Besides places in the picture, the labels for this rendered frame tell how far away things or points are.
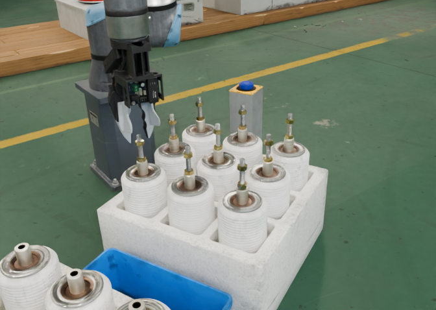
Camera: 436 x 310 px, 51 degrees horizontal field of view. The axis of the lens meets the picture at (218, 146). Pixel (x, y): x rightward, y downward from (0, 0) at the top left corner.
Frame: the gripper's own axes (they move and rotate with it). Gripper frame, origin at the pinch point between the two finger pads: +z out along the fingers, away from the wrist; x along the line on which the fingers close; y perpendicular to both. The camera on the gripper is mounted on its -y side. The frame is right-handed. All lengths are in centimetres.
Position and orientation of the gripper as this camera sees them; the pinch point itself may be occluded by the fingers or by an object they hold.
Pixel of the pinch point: (137, 132)
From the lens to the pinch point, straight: 94.3
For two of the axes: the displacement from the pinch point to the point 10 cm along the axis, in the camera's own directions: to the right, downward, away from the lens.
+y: 5.2, 3.8, -7.7
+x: 8.5, -2.6, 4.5
